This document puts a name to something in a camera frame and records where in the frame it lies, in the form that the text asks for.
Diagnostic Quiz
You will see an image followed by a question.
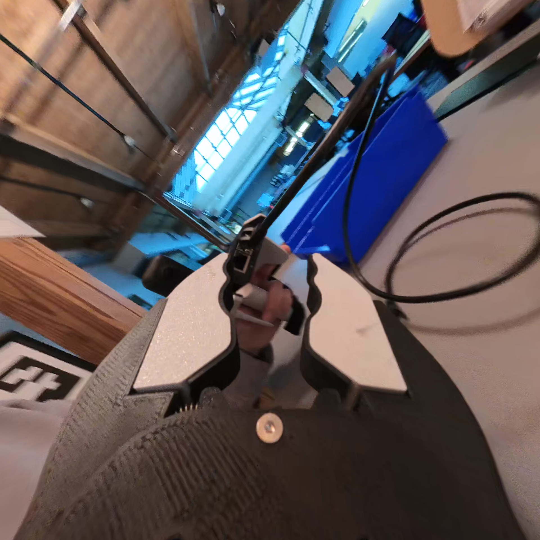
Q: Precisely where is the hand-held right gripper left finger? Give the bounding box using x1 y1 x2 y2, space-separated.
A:
132 252 242 395

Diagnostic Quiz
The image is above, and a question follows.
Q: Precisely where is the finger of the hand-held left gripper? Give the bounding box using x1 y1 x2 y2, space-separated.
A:
232 283 276 329
252 237 293 277

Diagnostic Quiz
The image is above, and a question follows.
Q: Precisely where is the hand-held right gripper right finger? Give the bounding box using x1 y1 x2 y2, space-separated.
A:
299 253 410 398

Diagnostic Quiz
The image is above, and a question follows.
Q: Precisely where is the black network adapter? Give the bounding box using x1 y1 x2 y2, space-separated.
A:
221 226 266 296

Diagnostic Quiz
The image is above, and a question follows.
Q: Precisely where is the black ethernet cable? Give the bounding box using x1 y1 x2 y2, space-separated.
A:
240 53 540 325

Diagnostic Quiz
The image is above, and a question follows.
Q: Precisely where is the person's left forearm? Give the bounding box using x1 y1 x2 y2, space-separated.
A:
0 348 276 540

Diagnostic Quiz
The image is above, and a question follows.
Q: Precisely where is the blue plastic bin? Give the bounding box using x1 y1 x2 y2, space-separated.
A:
280 131 368 256
310 89 449 267

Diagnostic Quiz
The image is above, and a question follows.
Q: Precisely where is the large skylight window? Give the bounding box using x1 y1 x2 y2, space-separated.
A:
183 63 275 213

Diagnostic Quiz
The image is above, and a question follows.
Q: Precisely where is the desk divider rail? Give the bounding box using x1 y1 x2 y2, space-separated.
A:
430 21 540 121

